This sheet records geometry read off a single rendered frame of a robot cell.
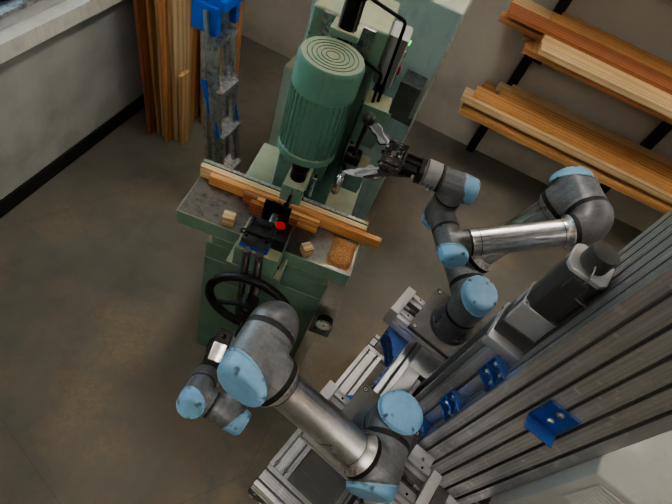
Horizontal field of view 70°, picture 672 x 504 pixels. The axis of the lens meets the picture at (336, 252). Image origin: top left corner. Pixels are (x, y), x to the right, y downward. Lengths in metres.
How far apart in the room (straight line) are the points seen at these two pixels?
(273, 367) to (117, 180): 2.12
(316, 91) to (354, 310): 1.58
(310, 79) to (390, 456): 0.91
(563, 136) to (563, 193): 1.94
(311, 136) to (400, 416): 0.76
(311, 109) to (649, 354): 0.91
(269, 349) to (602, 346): 0.63
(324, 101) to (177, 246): 1.58
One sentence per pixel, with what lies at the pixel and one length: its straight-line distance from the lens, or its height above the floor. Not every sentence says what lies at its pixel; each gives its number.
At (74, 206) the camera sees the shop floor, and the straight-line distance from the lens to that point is 2.85.
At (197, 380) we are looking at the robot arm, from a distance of 1.38.
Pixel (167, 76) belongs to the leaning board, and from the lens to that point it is 2.93.
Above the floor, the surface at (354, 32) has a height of 1.52.
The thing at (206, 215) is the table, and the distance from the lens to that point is 1.61.
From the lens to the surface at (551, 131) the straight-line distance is 3.37.
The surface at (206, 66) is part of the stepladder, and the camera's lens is 2.27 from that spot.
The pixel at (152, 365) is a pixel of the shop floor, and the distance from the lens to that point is 2.32.
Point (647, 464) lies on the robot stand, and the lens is 1.35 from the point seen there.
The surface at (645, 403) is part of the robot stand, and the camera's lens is 1.10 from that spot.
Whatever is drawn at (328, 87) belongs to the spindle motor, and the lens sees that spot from 1.23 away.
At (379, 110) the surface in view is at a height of 1.30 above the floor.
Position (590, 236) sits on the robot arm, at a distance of 1.39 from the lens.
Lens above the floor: 2.13
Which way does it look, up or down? 50 degrees down
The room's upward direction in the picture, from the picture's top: 24 degrees clockwise
